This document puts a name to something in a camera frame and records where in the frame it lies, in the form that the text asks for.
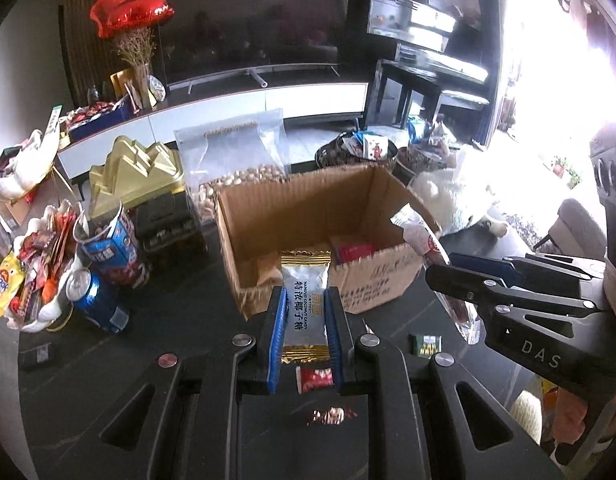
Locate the clear fruit leather bar packet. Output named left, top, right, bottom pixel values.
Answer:
left=390, top=204, right=482, bottom=346

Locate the white gold candy packet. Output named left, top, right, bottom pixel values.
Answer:
left=281, top=250, right=332, bottom=364

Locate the red candy packet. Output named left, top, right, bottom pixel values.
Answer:
left=296, top=366, right=334, bottom=394

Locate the red gold twisted candy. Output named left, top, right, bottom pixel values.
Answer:
left=307, top=406, right=358, bottom=426

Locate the dark green cracker packet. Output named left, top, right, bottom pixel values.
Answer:
left=409, top=334, right=442, bottom=359

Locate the white plush toy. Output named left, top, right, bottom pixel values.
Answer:
left=407, top=168, right=508, bottom=238

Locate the brown cardboard box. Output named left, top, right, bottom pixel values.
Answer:
left=216, top=166, right=441, bottom=318

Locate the clear bag of nuts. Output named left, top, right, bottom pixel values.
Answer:
left=174, top=110, right=291, bottom=222

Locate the blue soda can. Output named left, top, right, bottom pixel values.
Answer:
left=66, top=268, right=129, bottom=334

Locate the blue snack carton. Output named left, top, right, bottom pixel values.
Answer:
left=73, top=202, right=150, bottom=288

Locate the gold mountain shaped box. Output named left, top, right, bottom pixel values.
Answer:
left=89, top=136, right=184, bottom=218

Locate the black piano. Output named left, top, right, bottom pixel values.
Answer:
left=339, top=0, right=491, bottom=128

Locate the small black card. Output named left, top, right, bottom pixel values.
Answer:
left=18, top=342, right=55, bottom=370

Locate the white swan snack dish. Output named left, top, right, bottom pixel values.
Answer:
left=0, top=200, right=84, bottom=333

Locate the black television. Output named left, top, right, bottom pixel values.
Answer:
left=155, top=0, right=348, bottom=84

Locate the dried flower vase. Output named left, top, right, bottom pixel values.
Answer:
left=114, top=27, right=155, bottom=110

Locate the red heart balloon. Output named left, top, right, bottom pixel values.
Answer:
left=89, top=0, right=174, bottom=39

